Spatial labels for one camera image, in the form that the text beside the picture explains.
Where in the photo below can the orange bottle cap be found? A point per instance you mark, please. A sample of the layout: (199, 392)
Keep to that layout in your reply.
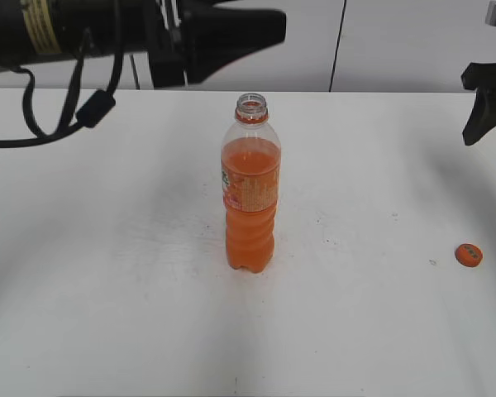
(468, 255)

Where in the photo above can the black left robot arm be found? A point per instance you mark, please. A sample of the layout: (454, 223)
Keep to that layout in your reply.
(38, 32)

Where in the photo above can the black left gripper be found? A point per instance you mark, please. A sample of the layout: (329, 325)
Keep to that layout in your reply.
(192, 40)

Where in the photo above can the orange soda plastic bottle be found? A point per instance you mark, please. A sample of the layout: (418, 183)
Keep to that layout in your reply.
(250, 167)

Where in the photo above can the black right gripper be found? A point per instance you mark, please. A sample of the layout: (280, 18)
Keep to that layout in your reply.
(480, 78)

